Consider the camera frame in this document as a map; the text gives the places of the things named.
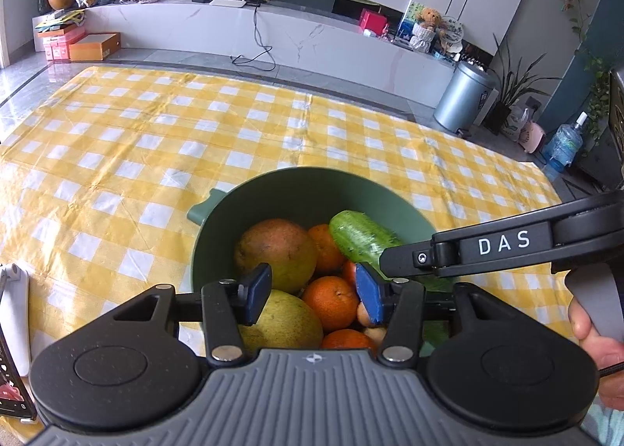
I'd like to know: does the dark cabinet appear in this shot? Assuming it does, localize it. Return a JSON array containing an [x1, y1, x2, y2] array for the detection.
[[570, 134, 624, 193]]

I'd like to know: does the brown teddy bear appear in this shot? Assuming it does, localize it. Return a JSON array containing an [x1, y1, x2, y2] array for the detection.
[[409, 7, 444, 53]]

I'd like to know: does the green cucumber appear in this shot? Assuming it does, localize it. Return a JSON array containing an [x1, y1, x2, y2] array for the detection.
[[329, 210, 456, 296]]

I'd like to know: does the silver trash can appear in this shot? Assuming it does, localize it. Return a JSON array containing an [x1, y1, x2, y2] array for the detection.
[[434, 61, 498, 132]]

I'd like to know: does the white plastic bag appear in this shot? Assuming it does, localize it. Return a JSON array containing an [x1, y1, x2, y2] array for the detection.
[[501, 105, 531, 142]]

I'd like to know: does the round printed hand fan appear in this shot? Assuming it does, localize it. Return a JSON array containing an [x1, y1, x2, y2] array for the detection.
[[439, 17, 465, 54]]

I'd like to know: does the orange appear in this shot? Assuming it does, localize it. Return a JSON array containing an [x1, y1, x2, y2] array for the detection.
[[320, 329, 378, 352], [307, 224, 348, 274], [301, 275, 360, 333]]

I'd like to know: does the person's right hand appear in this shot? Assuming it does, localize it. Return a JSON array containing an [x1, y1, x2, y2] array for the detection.
[[568, 301, 624, 411]]

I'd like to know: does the blue printed card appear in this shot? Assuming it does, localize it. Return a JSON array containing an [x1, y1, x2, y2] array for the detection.
[[396, 0, 425, 44]]

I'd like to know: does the green colander bowl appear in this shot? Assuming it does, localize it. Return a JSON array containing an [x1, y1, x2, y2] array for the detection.
[[186, 166, 461, 359]]

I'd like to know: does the yellow checkered tablecloth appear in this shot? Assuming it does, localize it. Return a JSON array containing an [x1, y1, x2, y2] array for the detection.
[[0, 66, 583, 446]]

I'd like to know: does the black smartphone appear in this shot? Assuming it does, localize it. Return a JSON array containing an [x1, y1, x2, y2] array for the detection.
[[0, 324, 39, 422]]

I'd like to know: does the white marble television cabinet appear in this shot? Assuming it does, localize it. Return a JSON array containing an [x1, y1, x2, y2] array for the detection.
[[83, 0, 456, 108]]

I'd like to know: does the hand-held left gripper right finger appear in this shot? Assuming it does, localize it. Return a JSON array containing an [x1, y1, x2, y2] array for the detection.
[[355, 262, 520, 364]]

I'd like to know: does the blue striped fleece blanket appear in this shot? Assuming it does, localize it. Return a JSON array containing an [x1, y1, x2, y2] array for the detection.
[[582, 404, 624, 444]]

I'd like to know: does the orange shoe box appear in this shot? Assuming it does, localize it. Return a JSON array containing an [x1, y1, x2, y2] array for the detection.
[[68, 32, 121, 62]]

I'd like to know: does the yellow pear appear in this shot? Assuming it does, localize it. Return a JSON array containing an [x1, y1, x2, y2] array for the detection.
[[238, 289, 324, 350]]

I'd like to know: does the white phone stand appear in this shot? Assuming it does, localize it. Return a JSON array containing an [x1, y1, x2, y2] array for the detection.
[[0, 263, 31, 379]]

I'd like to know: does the yellow paper bag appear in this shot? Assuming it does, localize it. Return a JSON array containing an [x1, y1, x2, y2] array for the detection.
[[34, 9, 86, 35]]

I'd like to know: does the trailing pothos plant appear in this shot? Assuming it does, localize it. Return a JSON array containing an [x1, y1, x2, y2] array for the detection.
[[582, 49, 615, 145]]

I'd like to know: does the pink fan heater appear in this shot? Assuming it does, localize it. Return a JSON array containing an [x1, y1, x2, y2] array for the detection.
[[519, 120, 547, 153]]

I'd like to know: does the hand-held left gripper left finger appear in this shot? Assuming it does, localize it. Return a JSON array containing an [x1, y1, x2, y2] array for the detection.
[[113, 262, 272, 363]]

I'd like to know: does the red box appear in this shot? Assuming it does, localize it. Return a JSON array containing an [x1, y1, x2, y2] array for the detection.
[[360, 8, 387, 35]]

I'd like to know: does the pink box stack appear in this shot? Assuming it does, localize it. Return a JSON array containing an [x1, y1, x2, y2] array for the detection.
[[38, 27, 86, 62]]

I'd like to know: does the long-leaf potted plant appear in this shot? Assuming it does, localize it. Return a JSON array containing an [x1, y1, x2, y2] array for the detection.
[[482, 34, 561, 135]]

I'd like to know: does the blue water jug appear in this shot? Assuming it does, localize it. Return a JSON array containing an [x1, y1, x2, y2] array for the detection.
[[542, 112, 589, 182]]

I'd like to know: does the black power cable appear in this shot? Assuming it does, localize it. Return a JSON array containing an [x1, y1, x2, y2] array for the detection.
[[229, 5, 278, 71]]

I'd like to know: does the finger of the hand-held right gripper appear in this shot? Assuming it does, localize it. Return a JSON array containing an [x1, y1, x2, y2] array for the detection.
[[379, 239, 460, 281]]

